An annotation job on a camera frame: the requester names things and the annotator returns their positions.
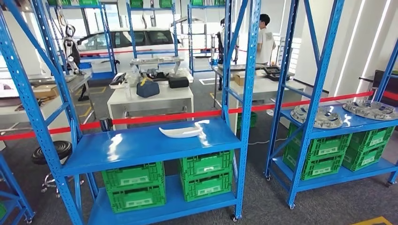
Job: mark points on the steel table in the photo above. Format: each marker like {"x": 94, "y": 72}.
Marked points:
{"x": 239, "y": 69}
{"x": 74, "y": 81}

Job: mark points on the white table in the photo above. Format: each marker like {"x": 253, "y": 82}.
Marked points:
{"x": 149, "y": 102}
{"x": 270, "y": 90}

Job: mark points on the white plastic mirror cover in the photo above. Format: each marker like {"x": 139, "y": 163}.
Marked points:
{"x": 182, "y": 132}

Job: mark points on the black round stool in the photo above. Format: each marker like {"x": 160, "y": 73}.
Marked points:
{"x": 49, "y": 152}

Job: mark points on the black silver humanoid robot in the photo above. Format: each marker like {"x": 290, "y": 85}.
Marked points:
{"x": 72, "y": 49}
{"x": 219, "y": 43}

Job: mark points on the white metal railing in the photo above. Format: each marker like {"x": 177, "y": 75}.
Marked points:
{"x": 289, "y": 52}

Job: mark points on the black hard case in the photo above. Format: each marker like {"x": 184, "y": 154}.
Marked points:
{"x": 278, "y": 73}
{"x": 178, "y": 82}

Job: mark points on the white cabinet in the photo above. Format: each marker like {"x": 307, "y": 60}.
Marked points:
{"x": 28, "y": 118}

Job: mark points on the long grey metal part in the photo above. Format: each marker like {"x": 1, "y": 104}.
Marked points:
{"x": 157, "y": 60}

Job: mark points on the blue steel shelf rack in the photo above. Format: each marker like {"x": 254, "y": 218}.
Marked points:
{"x": 19, "y": 195}
{"x": 320, "y": 68}
{"x": 152, "y": 52}
{"x": 109, "y": 46}
{"x": 190, "y": 37}
{"x": 149, "y": 146}

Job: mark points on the white car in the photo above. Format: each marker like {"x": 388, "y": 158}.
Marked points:
{"x": 121, "y": 63}

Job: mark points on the cardboard box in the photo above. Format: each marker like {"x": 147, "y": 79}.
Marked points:
{"x": 239, "y": 79}
{"x": 46, "y": 92}

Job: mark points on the yellow floor tape square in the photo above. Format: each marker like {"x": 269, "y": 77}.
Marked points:
{"x": 373, "y": 221}

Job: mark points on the blue storage bin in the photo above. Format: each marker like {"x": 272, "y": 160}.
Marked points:
{"x": 85, "y": 66}

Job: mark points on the black plastic tray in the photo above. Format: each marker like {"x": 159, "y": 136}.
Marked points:
{"x": 118, "y": 79}

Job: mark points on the white floor rag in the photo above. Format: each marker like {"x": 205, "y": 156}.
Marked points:
{"x": 270, "y": 112}

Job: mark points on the person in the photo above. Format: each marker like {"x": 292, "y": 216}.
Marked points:
{"x": 266, "y": 43}

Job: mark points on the red barrier tape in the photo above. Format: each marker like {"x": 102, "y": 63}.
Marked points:
{"x": 155, "y": 118}

